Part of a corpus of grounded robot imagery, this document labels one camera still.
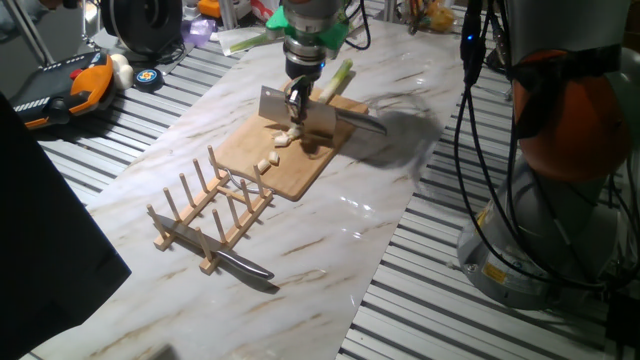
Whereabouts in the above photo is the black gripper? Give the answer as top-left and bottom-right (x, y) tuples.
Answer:
(283, 49), (327, 126)

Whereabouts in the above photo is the steel cleaver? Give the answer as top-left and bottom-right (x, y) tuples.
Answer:
(258, 85), (388, 139)

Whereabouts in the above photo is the wooden cutting board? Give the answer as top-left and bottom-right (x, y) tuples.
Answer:
(214, 79), (370, 202)

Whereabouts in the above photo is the loose green scallion stalk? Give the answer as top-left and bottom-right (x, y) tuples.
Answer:
(228, 30), (281, 54)

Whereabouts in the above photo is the purple plastic piece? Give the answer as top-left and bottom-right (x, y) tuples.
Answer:
(180, 18), (217, 47)

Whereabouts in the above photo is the wooden peg knife rack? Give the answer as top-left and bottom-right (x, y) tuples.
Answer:
(146, 145), (274, 276)

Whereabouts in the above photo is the white marble pattern mat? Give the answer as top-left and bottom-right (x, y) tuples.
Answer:
(19, 19), (464, 360)

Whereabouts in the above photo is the yellow snack bag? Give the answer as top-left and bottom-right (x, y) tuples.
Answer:
(409, 0), (456, 34)

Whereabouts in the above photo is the pointed steel kitchen knife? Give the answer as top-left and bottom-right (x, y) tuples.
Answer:
(157, 214), (275, 281)

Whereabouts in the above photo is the black round spool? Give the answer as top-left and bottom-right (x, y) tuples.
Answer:
(99, 0), (184, 56)

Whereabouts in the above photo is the white rounded object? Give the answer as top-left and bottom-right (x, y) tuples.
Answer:
(109, 53), (135, 91)

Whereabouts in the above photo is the black orange teach pendant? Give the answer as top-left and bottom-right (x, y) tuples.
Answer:
(9, 49), (119, 131)

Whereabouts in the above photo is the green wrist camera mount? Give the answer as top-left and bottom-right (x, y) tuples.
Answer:
(264, 5), (350, 51)

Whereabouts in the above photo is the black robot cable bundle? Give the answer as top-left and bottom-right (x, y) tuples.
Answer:
(452, 0), (640, 301)

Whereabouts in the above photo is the upright aluminium post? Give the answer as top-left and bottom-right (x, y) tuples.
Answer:
(4, 0), (56, 66)

